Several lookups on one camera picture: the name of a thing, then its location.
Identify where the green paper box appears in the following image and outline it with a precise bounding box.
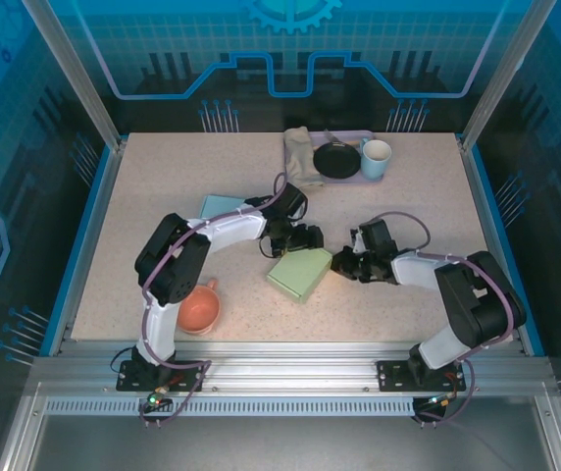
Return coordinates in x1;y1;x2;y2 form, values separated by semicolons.
266;247;333;307

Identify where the blue paper box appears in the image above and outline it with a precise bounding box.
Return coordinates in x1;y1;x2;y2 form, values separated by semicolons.
198;194;244;220

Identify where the beige folded cloth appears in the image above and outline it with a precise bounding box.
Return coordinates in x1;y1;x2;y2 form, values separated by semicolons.
282;126;326;190

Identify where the black plate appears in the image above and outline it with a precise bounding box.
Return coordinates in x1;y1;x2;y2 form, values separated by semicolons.
313;141;362;180

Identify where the light blue mug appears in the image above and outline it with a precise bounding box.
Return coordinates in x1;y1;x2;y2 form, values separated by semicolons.
360;139;393;183

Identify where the purple tray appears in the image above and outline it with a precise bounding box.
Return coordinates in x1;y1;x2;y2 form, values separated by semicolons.
283;129;390;185

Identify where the orange cup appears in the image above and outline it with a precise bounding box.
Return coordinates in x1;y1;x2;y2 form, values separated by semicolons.
177;278;223;337

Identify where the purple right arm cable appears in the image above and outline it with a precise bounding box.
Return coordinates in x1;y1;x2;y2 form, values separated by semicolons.
381;210;518;429

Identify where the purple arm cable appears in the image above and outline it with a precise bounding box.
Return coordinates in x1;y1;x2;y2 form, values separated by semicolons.
139;171;311;429
381;210;518;429

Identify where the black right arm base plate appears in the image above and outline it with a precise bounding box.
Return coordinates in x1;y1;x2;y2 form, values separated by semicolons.
377;360;474;393

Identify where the aluminium mounting rail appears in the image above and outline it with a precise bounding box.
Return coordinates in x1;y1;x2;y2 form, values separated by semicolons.
29;340;552;399

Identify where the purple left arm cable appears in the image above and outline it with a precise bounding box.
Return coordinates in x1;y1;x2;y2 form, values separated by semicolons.
139;171;311;429

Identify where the green lit cable connector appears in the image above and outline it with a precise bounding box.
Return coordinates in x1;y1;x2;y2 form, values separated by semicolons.
426;392;459;410
144;387;172;409

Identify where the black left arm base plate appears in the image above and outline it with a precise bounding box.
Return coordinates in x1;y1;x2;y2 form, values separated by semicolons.
116;359;212;393

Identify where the slotted cable duct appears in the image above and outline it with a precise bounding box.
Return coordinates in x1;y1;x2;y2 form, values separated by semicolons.
44;397;420;418

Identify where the aluminium frame post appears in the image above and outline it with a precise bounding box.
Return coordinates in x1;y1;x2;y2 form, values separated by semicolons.
20;0;128;151
458;0;546;151

